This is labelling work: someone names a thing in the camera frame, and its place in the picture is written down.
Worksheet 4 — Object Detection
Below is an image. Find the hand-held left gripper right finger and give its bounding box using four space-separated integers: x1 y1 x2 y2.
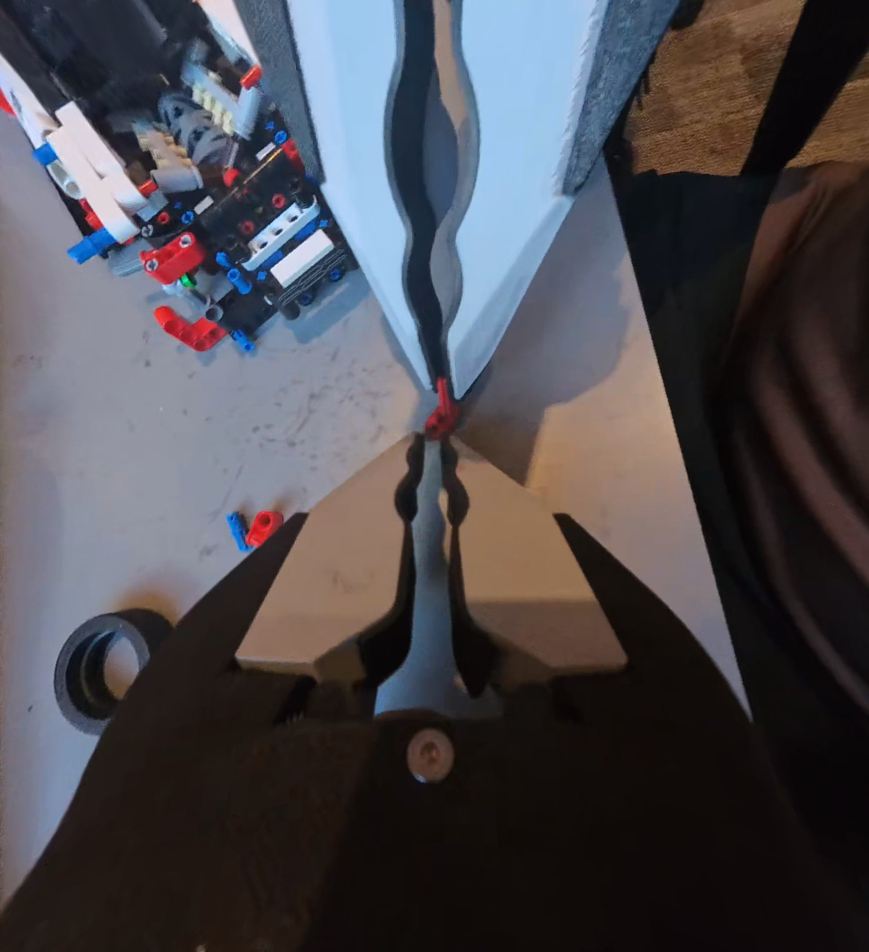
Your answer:
440 437 629 699

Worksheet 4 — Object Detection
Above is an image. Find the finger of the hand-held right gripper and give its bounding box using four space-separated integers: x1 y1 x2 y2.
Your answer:
434 0 601 399
286 0 437 391

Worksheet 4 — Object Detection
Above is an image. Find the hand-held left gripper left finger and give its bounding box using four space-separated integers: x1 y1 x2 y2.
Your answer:
234 433 426 689

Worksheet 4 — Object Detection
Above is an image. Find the toy brick race car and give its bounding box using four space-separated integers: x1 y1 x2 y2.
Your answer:
0 0 361 354

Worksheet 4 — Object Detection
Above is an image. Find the grey desk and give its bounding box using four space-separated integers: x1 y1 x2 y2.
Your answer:
0 74 748 904

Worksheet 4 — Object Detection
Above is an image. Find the black toy tyre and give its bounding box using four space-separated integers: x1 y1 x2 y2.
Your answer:
54 608 175 737

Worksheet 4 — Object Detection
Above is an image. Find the person's brown shirt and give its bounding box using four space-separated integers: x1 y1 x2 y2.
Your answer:
728 137 869 745

